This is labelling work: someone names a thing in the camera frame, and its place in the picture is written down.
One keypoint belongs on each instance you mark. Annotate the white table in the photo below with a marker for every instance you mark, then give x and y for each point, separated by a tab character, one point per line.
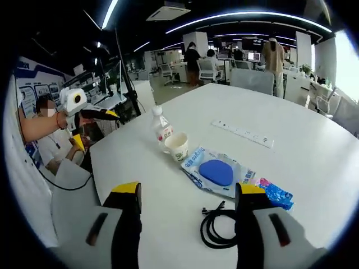
294	168

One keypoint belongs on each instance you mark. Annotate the ceiling air vent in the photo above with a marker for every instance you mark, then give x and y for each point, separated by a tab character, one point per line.
168	11

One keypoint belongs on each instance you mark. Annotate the clear wet wipes pack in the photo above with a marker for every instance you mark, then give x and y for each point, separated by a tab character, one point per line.
216	173

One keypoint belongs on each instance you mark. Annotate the person's white dotted shirt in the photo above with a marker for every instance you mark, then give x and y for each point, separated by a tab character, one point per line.
25	182

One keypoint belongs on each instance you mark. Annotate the person's left hand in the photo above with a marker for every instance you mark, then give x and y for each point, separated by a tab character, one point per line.
62	120

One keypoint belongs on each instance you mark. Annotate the silver laptop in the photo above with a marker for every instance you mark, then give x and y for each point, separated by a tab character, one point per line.
112	101

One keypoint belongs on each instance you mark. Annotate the white power strip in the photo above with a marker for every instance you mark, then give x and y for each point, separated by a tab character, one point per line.
241	132

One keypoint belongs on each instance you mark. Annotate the ceiling light strip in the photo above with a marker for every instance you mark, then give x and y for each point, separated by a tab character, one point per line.
252	14

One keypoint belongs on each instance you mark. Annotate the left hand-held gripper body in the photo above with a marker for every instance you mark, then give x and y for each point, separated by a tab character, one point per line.
73	101

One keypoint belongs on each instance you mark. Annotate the grey mesh chair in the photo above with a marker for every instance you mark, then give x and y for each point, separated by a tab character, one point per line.
70	201

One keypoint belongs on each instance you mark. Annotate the clear plastic bottle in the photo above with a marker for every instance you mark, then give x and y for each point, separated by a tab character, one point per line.
161	126

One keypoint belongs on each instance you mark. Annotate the computer monitor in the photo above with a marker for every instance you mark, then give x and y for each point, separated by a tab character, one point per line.
254	56

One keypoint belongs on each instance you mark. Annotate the black tripod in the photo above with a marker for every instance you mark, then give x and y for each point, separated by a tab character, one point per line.
131	89

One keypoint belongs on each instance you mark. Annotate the blue tissue pack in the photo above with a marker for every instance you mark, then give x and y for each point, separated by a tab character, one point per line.
277	193

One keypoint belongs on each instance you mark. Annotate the potted plant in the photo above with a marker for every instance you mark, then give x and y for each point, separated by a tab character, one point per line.
305	69

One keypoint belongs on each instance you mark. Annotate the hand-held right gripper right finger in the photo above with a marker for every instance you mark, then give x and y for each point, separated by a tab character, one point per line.
277	235

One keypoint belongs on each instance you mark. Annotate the grey office chair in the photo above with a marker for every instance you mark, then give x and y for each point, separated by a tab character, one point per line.
345	112

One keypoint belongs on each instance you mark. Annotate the white office chair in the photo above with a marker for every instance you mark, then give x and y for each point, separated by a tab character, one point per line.
165	74
209	71

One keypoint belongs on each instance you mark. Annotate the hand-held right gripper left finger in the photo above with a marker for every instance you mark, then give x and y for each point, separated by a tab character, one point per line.
106	229

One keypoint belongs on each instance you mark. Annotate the white paper cup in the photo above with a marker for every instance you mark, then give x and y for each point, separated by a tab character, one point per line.
178	151

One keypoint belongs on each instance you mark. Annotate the wall poster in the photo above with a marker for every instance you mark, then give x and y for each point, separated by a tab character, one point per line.
42	87

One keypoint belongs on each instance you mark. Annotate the short ceiling light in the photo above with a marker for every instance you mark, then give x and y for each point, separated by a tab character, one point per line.
109	14

